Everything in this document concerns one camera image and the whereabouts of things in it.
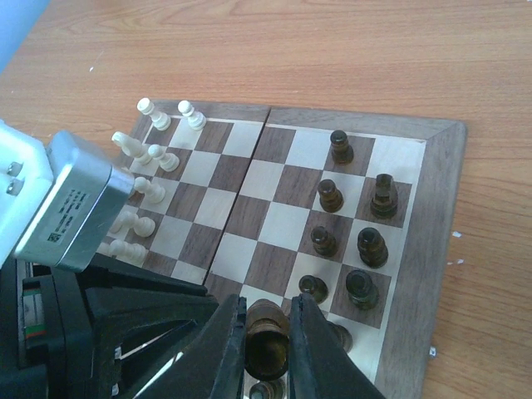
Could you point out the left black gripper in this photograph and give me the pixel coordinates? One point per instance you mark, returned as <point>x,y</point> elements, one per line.
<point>106,340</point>

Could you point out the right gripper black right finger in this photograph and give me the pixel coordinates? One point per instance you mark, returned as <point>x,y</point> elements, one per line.
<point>318,366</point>

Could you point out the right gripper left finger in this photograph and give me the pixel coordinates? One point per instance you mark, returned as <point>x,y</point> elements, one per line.
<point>200,355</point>

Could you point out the dark rook chess piece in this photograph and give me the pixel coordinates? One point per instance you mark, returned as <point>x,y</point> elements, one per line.
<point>266,341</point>

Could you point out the dark pawn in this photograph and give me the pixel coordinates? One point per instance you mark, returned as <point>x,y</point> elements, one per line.
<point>313,286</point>

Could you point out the row of white chess pieces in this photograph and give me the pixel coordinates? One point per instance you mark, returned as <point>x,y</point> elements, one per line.
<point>145,226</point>

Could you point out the dark bishop chess piece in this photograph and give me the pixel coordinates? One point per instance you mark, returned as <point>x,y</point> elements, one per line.
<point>372,247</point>

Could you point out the wooden folding chess board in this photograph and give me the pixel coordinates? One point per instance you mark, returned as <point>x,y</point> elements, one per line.
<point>238,213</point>

